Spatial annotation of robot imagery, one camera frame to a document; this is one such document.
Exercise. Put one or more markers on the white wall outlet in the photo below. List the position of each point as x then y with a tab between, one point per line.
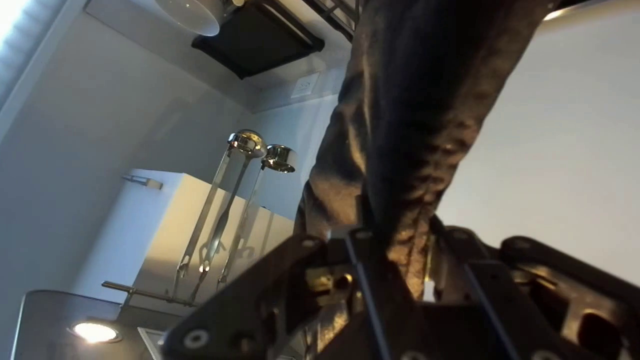
304	85

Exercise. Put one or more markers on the bright window with blind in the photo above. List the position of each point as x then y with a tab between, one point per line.
13	41

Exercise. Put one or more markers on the stainless steel gas range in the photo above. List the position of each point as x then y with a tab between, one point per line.
336	12

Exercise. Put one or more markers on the black tray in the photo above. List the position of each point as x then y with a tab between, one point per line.
256	42

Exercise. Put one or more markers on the steel range hood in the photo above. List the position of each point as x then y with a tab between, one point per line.
60	312

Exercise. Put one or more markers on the hanging steel ladle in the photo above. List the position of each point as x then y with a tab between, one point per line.
244	142

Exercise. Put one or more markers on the round hood light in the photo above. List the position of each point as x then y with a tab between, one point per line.
94	331

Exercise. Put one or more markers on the white upper cabinet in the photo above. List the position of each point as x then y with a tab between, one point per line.
166	227

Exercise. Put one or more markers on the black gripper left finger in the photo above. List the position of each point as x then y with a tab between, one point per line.
266	292

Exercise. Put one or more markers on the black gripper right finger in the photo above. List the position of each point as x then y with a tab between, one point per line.
552	301

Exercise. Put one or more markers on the grey white bowl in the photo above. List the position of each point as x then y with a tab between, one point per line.
190	15

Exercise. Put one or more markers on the black oven mitt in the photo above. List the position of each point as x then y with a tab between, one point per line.
427	120

